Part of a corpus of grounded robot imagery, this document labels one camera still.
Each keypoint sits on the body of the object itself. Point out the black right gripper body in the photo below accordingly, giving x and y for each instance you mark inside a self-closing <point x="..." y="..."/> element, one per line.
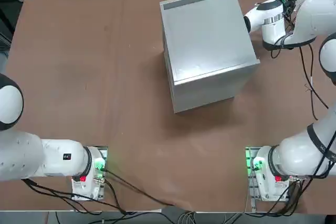
<point x="289" y="5"/>

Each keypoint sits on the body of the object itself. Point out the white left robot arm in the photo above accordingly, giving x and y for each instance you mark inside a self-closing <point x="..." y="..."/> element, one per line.
<point x="52" y="158"/>

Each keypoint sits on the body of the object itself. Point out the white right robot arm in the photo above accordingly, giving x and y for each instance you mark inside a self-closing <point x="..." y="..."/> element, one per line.
<point x="309" y="19"/>

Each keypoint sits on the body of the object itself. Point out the gray drawer cabinet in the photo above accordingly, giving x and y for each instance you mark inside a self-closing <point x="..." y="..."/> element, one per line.
<point x="204" y="37"/>

